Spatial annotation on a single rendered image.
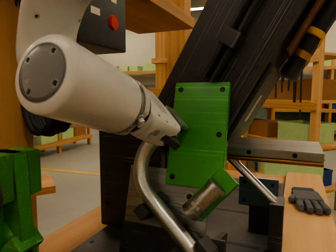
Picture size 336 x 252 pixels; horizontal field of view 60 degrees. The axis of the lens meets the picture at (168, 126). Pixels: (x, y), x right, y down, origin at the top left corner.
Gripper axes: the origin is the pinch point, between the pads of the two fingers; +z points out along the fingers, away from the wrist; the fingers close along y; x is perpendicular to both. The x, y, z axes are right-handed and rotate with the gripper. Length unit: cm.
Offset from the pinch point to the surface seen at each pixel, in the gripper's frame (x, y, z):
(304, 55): -31.7, -2.4, 19.4
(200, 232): 8.8, -19.1, 4.3
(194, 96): -7.5, 1.8, 2.8
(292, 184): -9, -23, 74
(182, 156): 2.2, -5.9, 2.8
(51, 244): 43.1, 0.5, 7.0
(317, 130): -59, -2, 264
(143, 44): 55, 611, 780
